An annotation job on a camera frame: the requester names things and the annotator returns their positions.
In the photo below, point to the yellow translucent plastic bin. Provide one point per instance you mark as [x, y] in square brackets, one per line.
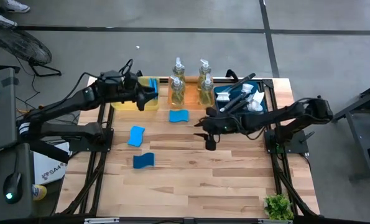
[124, 107]

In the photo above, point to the grey desk top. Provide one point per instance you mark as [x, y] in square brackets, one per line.
[1, 124]
[24, 161]

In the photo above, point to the light blue wavy sponge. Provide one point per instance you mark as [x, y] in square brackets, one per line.
[136, 136]
[153, 85]
[179, 115]

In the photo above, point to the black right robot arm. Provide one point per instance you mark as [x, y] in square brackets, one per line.
[275, 116]

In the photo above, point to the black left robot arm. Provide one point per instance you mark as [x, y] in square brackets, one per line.
[63, 104]

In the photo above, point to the orange translucent plastic bin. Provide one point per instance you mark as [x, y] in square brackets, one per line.
[191, 96]

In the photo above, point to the black metal stand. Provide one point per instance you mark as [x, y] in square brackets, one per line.
[355, 130]

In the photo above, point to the clear yellow dish soap bottle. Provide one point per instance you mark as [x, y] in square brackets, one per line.
[177, 93]
[178, 70]
[207, 93]
[205, 71]

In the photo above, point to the black computer mouse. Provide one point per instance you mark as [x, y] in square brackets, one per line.
[13, 185]

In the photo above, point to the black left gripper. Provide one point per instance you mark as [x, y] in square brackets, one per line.
[125, 90]

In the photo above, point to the black floor fan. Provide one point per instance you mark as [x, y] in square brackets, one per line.
[20, 45]

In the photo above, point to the black table clamp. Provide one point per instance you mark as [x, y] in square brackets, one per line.
[231, 73]

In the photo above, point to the teal plastic bin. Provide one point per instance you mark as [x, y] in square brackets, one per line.
[260, 83]

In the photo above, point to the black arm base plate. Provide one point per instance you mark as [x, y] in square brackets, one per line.
[79, 146]
[296, 140]

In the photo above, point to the dark blue wavy sponge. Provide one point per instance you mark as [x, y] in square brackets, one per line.
[143, 160]

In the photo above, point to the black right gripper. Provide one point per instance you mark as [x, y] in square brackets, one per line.
[220, 124]

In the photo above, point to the white cardboard box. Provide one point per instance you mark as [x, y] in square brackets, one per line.
[48, 165]

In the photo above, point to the person's shoe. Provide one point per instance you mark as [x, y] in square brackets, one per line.
[1, 19]
[15, 6]

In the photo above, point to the small potted green plant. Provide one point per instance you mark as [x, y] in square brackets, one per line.
[278, 207]

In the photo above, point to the yellow cup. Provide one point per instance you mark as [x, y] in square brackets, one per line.
[40, 193]

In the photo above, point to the black metal table frame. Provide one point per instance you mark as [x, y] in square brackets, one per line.
[163, 80]

